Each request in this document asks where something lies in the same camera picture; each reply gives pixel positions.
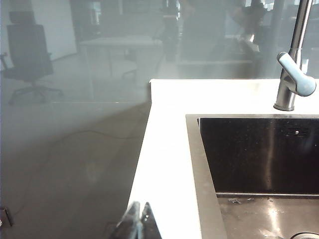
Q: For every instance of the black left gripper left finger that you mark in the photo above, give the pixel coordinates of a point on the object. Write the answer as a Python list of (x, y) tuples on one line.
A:
[(130, 224)]

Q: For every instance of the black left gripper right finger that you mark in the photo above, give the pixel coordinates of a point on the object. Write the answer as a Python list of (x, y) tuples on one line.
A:
[(149, 224)]

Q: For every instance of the round sink drain strainer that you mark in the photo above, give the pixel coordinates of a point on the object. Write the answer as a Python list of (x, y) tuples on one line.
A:
[(307, 236)]

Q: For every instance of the steel gooseneck faucet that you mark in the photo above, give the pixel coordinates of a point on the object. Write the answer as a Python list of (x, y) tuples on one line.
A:
[(286, 97)]

